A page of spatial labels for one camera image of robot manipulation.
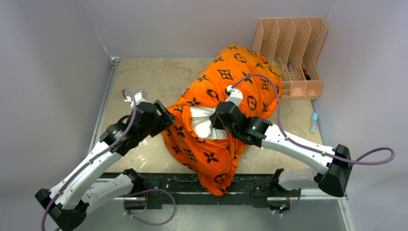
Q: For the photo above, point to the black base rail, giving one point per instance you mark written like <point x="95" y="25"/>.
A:
<point x="154" y="190"/>

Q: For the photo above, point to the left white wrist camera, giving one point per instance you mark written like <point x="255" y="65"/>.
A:
<point x="138" y="98"/>

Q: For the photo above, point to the pink mesh file organizer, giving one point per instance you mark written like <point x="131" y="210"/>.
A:
<point x="292" y="46"/>

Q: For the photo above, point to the white pillow insert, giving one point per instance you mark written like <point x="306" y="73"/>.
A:
<point x="202" y="125"/>

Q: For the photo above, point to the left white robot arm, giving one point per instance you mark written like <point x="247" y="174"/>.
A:
<point x="69" y="202"/>

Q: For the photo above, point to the light blue small tube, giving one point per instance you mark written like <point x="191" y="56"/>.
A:
<point x="313" y="124"/>

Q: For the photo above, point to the orange patterned pillowcase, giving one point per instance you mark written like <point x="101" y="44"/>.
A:
<point x="213" y="154"/>

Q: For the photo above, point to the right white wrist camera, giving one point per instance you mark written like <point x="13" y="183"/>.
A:
<point x="234" y="95"/>

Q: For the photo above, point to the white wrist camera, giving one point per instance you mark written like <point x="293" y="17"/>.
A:
<point x="138" y="98"/>
<point x="234" y="95"/>

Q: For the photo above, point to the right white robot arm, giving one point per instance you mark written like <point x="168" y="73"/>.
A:
<point x="328" y="169"/>

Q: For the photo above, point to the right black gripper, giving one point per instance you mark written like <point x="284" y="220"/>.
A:
<point x="216" y="119"/>

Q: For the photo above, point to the aluminium frame rail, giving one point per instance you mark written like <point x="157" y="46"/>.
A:
<point x="105" y="85"/>

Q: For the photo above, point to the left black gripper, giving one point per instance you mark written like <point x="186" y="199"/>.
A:
<point x="165" y="119"/>

